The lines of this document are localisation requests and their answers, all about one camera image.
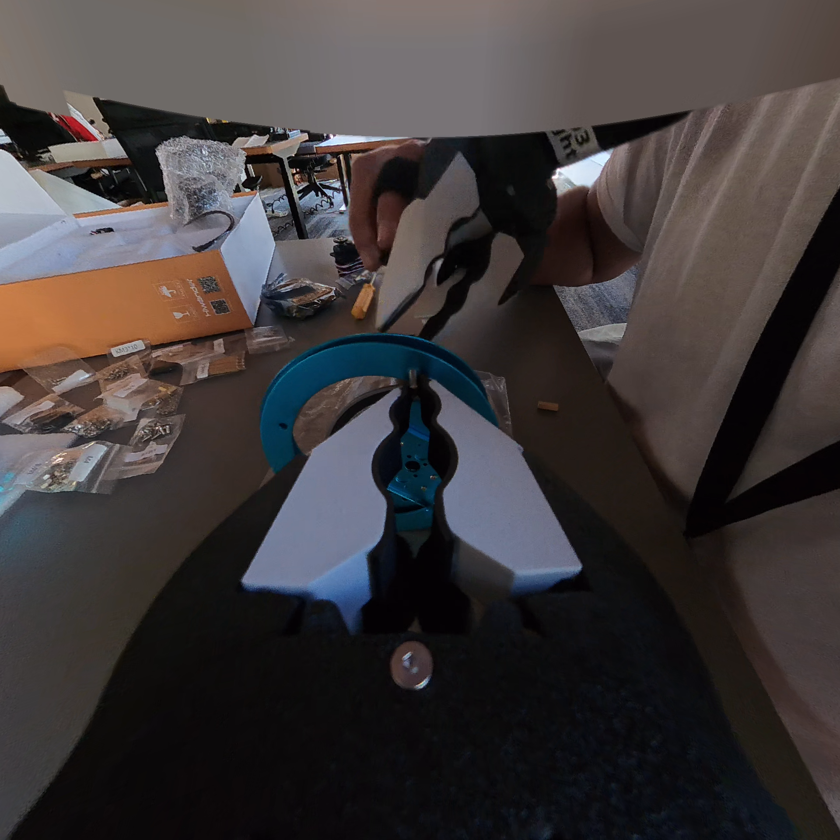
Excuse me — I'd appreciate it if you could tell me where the pile of small screw bags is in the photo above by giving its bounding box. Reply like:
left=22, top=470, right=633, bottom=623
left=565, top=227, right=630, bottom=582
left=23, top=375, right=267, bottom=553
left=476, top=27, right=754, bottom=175
left=0, top=326, right=296, bottom=496

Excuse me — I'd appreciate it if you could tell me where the clear plastic bag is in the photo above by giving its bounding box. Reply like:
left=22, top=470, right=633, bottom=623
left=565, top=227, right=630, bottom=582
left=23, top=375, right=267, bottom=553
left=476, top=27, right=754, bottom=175
left=262, top=371, right=514, bottom=473

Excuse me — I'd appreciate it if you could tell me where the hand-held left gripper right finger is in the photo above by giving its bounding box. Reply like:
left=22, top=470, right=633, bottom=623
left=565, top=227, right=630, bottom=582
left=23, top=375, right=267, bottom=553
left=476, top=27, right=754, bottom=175
left=424, top=382, right=585, bottom=626

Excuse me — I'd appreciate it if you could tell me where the bubble wrapped part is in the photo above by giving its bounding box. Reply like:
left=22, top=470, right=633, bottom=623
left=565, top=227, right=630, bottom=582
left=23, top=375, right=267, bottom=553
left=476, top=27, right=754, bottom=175
left=155, top=138, right=238, bottom=223

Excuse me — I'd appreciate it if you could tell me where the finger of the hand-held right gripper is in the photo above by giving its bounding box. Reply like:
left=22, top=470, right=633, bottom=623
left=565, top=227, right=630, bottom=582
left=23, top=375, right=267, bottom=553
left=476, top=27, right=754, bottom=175
left=374, top=153, right=493, bottom=331
left=419, top=226, right=525, bottom=341

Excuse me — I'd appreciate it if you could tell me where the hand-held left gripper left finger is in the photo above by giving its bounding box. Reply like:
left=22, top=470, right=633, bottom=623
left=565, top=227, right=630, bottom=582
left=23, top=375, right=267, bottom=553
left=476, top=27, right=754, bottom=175
left=240, top=386, right=413, bottom=632

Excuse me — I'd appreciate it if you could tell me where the person's right forearm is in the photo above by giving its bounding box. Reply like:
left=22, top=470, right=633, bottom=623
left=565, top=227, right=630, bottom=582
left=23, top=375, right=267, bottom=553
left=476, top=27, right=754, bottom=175
left=525, top=185, right=647, bottom=287

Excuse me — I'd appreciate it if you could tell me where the black strap harness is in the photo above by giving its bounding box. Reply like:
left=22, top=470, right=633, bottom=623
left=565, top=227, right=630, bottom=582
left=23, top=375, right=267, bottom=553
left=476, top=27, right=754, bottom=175
left=682, top=190, right=840, bottom=539

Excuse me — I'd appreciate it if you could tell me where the background wooden table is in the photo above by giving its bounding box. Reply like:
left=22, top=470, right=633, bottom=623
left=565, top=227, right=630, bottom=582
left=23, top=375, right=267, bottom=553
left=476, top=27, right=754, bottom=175
left=243, top=133, right=411, bottom=240

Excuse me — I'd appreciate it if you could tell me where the small yellow screwdriver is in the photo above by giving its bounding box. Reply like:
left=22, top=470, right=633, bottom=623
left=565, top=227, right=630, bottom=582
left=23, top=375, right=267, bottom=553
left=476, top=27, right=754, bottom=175
left=351, top=271, right=383, bottom=320

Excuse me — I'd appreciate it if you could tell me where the orange cardboard box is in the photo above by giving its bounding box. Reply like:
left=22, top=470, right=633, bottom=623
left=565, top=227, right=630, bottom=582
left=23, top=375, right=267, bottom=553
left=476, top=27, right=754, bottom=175
left=0, top=150, right=277, bottom=374

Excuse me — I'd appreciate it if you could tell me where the black servo motor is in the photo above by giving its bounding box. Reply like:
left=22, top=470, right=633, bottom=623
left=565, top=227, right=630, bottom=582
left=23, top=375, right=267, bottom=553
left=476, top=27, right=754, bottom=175
left=328, top=238, right=365, bottom=280

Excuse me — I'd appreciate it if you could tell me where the black cable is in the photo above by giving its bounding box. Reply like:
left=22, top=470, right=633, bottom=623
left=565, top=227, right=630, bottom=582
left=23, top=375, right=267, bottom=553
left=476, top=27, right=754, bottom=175
left=190, top=210, right=238, bottom=253

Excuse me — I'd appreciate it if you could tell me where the black mesh office chair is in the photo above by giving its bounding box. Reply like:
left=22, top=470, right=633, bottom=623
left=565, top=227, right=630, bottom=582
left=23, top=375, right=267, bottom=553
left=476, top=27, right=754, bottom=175
left=92, top=97, right=224, bottom=198

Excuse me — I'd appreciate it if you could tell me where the blue metal disc bearing assembly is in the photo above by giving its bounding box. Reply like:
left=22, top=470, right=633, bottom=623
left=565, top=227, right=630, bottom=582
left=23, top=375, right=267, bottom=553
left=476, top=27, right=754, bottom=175
left=259, top=333, right=500, bottom=532

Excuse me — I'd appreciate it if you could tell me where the person's right hand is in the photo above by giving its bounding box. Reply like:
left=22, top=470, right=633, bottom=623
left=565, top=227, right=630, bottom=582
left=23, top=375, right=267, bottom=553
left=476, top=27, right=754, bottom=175
left=346, top=140, right=431, bottom=271

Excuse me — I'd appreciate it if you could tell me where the bag of dark parts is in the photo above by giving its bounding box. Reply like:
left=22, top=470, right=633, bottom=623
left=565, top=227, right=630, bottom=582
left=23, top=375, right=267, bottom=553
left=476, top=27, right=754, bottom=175
left=260, top=276, right=341, bottom=320

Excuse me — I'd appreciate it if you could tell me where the black chair base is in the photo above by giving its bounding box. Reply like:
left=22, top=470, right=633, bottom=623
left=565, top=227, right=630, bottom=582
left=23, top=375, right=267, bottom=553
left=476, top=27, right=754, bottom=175
left=295, top=167, right=342, bottom=211

